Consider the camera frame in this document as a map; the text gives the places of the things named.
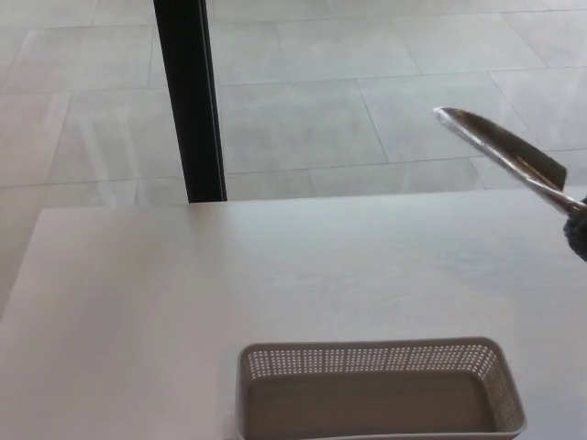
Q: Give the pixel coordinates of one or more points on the grey perforated plastic basket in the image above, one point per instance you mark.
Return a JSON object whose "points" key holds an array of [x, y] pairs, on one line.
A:
{"points": [[367, 362]]}

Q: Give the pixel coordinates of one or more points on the black vertical post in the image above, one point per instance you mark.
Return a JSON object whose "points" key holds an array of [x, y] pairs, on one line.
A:
{"points": [[192, 114]]}

